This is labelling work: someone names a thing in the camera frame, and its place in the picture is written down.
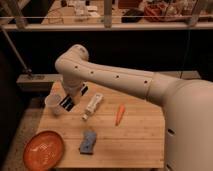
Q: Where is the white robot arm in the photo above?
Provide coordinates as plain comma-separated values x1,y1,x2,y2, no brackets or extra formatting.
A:
55,44,213,171

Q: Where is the translucent white cup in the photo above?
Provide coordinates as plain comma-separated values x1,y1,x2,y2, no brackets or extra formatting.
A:
45,94,63,116

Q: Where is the white tube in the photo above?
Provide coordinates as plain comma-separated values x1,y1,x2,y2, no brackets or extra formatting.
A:
82,93,103,121

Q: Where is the orange carrot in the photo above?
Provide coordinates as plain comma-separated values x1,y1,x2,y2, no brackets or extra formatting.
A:
115,105,125,126

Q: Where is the wooden cutting board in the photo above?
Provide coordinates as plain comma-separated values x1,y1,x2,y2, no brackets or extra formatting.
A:
38,83,164,169

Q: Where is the grey ledge shelf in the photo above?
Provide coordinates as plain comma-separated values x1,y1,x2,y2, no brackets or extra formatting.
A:
16,70,201,92

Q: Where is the metal diagonal rod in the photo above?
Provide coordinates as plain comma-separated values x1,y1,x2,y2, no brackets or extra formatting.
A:
1,26,32,77

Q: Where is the orange plate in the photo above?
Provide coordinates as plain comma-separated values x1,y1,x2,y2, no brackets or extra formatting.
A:
23,131,65,171

